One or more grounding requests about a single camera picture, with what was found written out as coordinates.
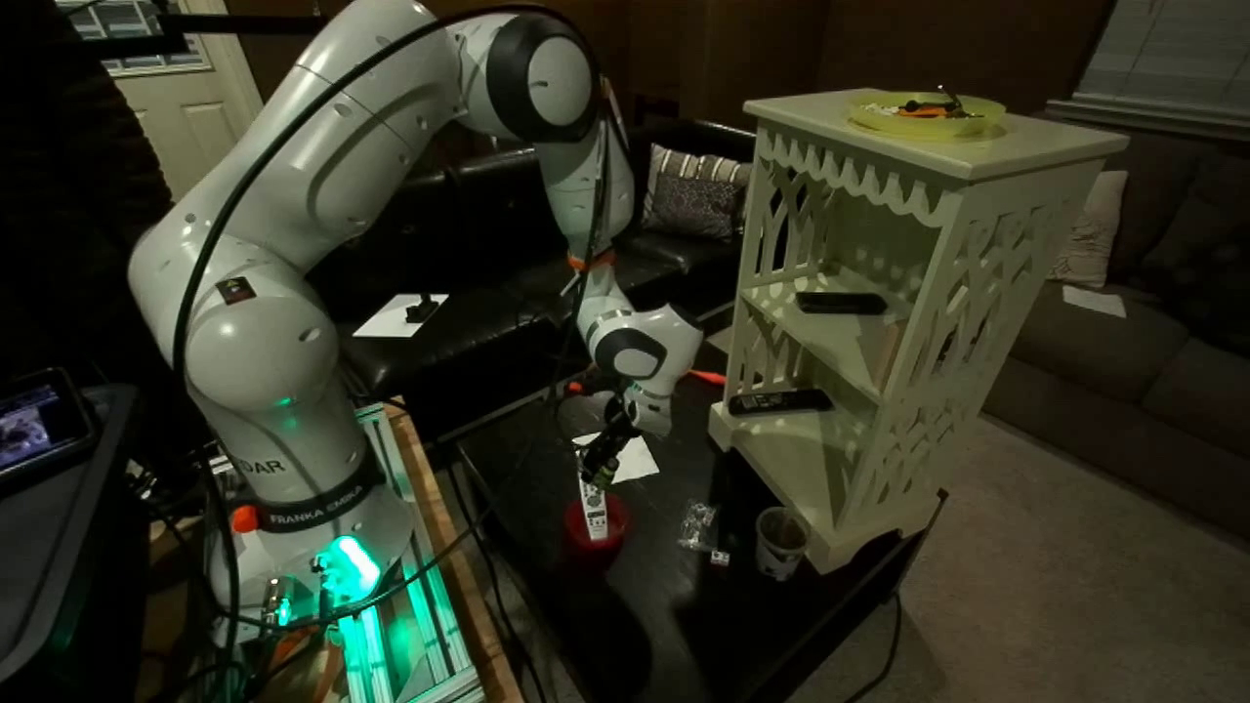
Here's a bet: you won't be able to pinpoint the black base cable bundle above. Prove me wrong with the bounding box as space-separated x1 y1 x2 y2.
164 498 286 703

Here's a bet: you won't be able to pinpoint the red round dish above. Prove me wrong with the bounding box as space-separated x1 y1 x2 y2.
559 498 632 566

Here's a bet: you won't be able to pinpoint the long black remote control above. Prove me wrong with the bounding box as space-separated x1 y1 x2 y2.
721 387 838 420

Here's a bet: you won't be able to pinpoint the yellow green plate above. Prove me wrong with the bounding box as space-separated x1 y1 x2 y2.
847 88 1011 143

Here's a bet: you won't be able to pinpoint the light beige cushion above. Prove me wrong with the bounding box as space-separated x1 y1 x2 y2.
1054 166 1131 291

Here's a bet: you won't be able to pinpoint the orange capped white bottle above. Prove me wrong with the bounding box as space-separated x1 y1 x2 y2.
217 503 286 611

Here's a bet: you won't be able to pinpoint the small items on plate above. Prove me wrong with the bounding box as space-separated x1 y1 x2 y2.
895 80 975 126

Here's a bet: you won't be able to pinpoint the grey side stand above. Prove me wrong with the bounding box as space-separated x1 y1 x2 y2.
0 387 134 688

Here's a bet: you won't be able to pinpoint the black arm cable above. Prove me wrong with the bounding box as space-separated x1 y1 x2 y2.
168 0 635 384

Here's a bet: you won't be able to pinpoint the white paper with dark print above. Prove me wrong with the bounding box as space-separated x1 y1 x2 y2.
351 291 454 342

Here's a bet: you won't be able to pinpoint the grey fabric sofa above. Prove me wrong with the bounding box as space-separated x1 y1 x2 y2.
981 126 1250 545

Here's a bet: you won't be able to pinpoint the patterned grey throw pillow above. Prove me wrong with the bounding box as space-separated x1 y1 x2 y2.
635 139 753 247

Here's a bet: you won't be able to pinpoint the white toy car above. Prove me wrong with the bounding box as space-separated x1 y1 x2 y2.
575 473 615 545

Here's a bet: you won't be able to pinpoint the black leather sofa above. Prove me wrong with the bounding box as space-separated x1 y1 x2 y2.
306 113 760 442

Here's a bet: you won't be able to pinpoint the wooden rail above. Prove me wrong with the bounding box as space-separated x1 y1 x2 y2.
384 401 527 703

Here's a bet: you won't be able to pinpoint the black floor cable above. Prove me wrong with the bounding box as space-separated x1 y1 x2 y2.
838 588 911 703

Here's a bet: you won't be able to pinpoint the tablet with lit screen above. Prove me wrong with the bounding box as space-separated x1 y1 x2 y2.
0 368 97 498

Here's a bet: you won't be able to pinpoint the white window blinds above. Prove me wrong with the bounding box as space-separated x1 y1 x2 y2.
1044 0 1250 143

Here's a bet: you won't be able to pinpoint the black coffee table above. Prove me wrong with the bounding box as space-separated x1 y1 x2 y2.
454 308 949 703

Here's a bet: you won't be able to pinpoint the small white paper note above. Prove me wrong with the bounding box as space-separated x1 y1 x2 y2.
1059 279 1131 324

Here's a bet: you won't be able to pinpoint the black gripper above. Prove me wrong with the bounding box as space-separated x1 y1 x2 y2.
576 394 647 490

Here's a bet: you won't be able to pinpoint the white lattice shelf unit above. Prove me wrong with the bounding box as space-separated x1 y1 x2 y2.
703 85 1131 579

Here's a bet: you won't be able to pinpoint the small white cup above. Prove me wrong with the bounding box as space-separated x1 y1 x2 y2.
753 503 817 585

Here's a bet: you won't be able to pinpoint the crumpled clear plastic wrapper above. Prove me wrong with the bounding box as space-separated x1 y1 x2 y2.
673 498 735 570

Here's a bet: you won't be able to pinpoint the black overhead mount bar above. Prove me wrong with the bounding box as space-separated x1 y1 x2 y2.
74 6 326 58

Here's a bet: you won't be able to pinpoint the small black device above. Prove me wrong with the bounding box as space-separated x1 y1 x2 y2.
402 291 454 328

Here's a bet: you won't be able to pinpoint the green lit robot base platform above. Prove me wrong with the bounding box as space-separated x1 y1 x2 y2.
208 401 489 703

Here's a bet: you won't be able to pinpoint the short black remote control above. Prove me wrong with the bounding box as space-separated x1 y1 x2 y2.
791 289 890 321

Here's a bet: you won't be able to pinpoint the white paper sheet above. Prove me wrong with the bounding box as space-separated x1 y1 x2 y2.
608 428 660 496

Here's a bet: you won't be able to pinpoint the white panel door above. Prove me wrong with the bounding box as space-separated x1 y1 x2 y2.
74 0 268 205

